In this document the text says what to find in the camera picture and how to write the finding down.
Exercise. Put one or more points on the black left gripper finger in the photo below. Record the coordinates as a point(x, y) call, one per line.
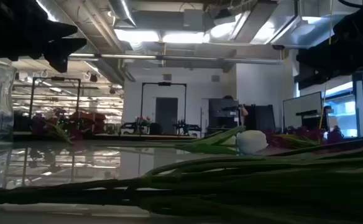
point(61, 30)
point(61, 51)

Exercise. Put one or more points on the purple artificial flower stem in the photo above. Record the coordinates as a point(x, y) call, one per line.
point(39, 123)
point(231, 193)
point(306, 133)

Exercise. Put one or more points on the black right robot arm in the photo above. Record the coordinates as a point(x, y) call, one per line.
point(355, 25)

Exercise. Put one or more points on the background black robot arm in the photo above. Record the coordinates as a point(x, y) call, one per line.
point(187, 127)
point(128, 127)

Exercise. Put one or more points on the red background object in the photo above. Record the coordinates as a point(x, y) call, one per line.
point(88, 119)

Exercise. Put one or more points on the bright ceiling light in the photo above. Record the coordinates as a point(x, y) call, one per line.
point(138, 35)

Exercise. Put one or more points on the background flower bunch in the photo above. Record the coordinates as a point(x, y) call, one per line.
point(142, 121)

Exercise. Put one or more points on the background wooden-edged table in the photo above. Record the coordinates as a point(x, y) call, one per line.
point(138, 136)

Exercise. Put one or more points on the grey door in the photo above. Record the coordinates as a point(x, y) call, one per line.
point(166, 112)

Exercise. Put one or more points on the long horizontal ceiling pipe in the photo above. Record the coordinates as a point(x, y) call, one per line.
point(184, 58)

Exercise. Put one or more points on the grey ceiling junction box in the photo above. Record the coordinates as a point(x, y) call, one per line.
point(193, 18)

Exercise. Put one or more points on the black equipment cabinet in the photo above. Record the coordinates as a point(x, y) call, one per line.
point(223, 107)

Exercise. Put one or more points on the person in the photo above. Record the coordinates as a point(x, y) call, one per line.
point(244, 111)

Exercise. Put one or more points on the black upright panel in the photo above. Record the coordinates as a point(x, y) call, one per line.
point(262, 118)

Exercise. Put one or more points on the wide silver spiral duct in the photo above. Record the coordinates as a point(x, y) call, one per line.
point(76, 31)

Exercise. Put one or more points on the black metal frame rig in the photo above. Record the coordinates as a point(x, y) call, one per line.
point(164, 83)
point(57, 78)

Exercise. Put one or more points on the silver spiral ceiling duct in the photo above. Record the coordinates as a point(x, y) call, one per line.
point(121, 9)

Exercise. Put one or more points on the grey wall vent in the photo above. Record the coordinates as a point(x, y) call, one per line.
point(167, 77)

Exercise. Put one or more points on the flat sheet-metal duct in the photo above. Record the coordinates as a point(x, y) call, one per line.
point(250, 21)

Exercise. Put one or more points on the dark ceiling dome camera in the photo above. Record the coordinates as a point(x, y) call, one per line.
point(278, 47)

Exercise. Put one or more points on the white board with dark frame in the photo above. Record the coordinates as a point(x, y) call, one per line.
point(299, 104)

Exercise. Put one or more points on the large sheet-metal duct hood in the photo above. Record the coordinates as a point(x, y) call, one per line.
point(309, 31)

